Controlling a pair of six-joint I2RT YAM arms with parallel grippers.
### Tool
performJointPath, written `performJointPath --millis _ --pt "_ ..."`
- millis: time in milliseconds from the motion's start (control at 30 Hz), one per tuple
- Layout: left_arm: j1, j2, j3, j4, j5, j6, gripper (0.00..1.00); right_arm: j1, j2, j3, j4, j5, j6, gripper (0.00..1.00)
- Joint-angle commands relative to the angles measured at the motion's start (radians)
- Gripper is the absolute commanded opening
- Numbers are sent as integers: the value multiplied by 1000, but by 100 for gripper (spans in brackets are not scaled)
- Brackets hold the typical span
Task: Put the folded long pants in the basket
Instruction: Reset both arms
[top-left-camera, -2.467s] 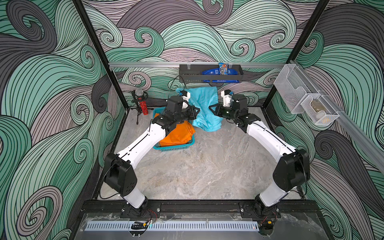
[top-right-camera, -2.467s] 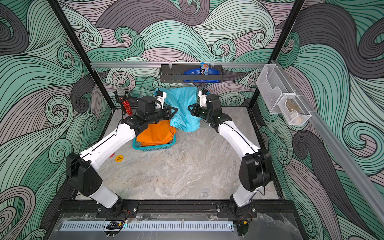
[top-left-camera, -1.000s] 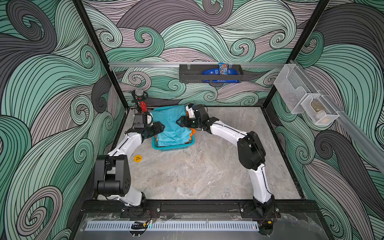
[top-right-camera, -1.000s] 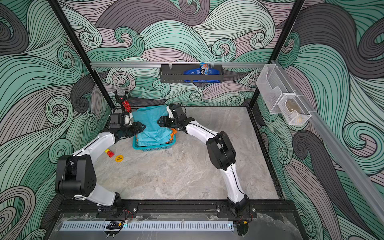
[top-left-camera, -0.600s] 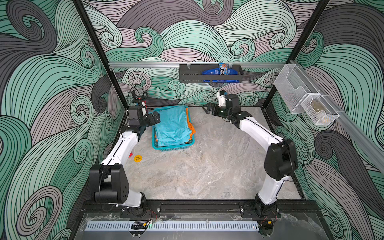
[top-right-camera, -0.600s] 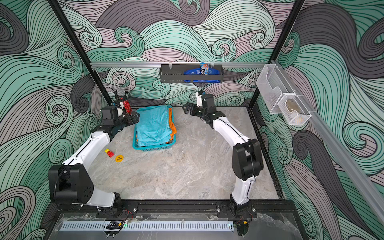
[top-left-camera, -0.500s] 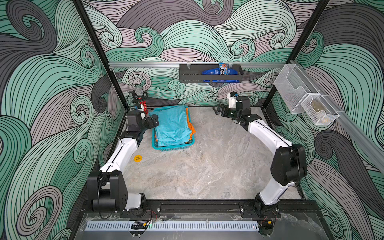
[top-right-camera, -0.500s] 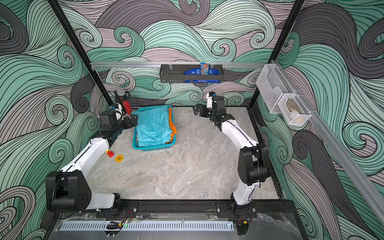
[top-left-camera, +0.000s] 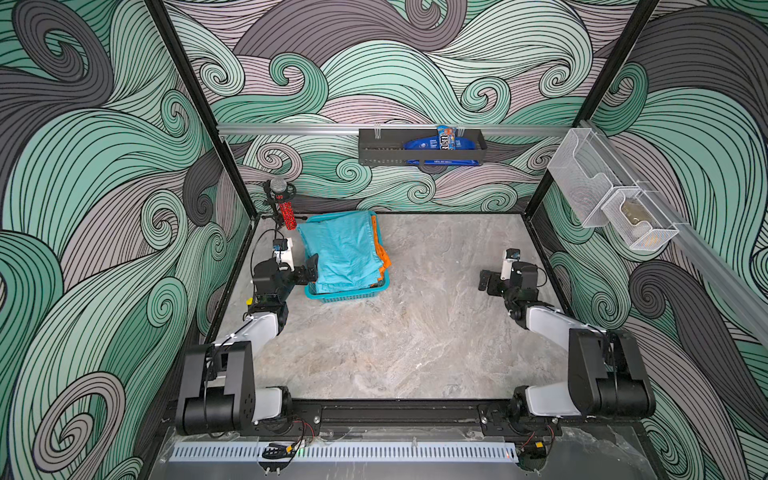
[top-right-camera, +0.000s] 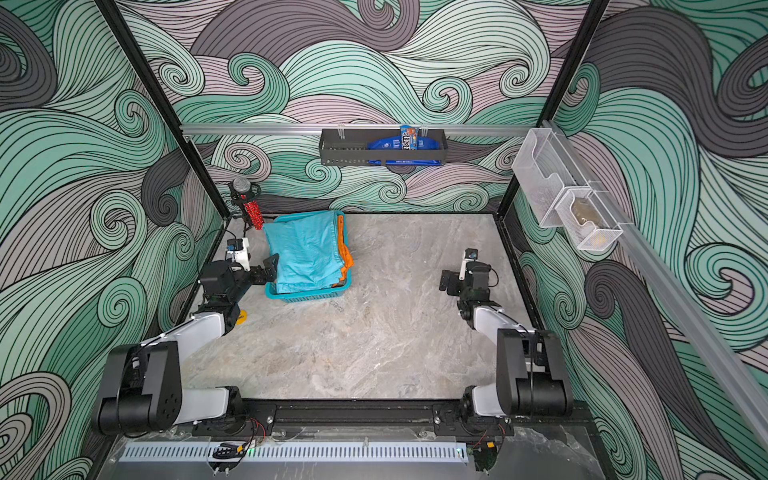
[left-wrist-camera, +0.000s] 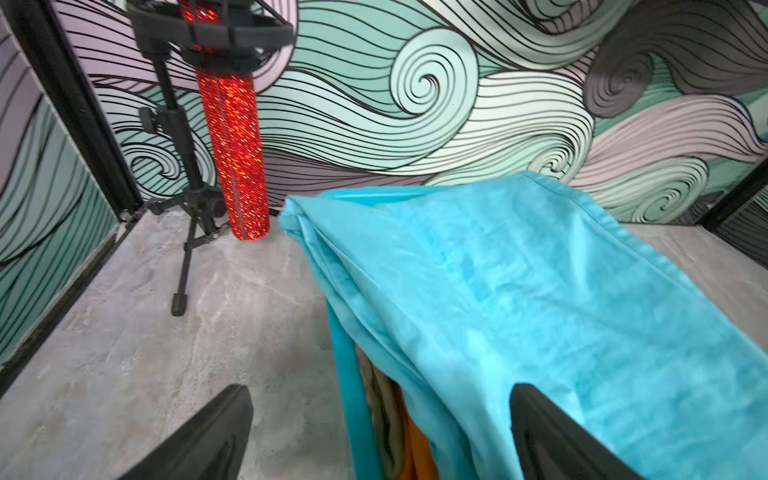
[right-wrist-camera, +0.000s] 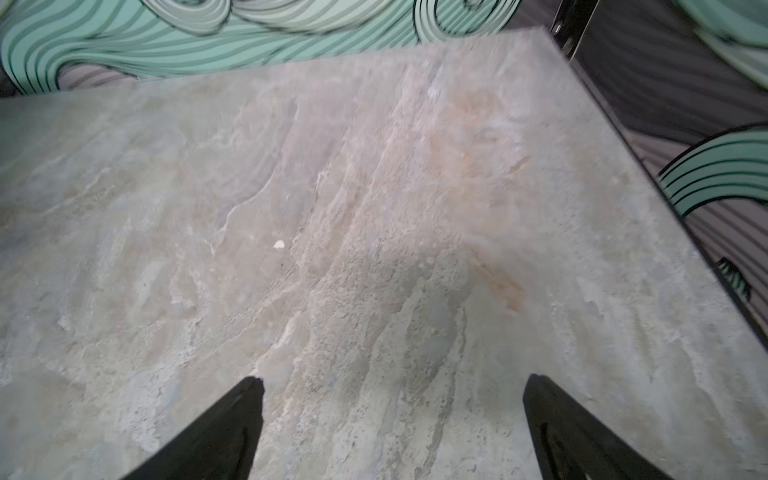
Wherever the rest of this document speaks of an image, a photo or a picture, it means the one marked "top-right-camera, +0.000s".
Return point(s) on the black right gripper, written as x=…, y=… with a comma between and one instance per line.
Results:
x=454, y=282

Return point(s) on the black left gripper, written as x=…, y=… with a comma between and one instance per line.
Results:
x=269, y=271

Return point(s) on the teal cloth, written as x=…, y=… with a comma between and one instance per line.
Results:
x=308, y=250

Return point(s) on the teal plastic basket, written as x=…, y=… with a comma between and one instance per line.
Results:
x=331, y=292

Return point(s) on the orange cloth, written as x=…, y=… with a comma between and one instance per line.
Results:
x=344, y=251

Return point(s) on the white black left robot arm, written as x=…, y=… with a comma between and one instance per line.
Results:
x=141, y=389

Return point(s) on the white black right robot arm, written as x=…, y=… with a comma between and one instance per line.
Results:
x=531, y=378

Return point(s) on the black microphone tripod stand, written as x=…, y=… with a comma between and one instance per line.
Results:
x=243, y=210

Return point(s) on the red glitter microphone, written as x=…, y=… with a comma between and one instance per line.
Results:
x=251, y=204

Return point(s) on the small clear plastic bin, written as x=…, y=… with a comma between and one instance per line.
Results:
x=590, y=226

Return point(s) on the blue snack package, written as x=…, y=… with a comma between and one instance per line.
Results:
x=408, y=139

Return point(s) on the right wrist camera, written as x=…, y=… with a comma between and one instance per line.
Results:
x=469, y=262

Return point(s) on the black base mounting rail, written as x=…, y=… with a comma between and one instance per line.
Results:
x=443, y=417

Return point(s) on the clear plastic wall bin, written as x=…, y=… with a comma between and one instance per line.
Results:
x=543, y=174

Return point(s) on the black wall shelf tray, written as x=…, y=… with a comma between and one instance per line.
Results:
x=351, y=150

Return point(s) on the aluminium rail back wall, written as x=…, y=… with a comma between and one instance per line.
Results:
x=304, y=129

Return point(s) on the aluminium rail wall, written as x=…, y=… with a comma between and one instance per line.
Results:
x=304, y=129
x=745, y=393

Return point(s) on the aluminium rail right wall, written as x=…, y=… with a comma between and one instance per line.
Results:
x=745, y=393

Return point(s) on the white slotted cable duct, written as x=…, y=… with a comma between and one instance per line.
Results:
x=307, y=452

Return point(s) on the black corner frame post left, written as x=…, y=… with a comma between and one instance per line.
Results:
x=128, y=43

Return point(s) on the black corner frame post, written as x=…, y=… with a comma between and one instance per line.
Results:
x=128, y=43
x=569, y=27

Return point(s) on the black corner frame post right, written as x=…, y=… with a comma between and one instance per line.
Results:
x=569, y=27

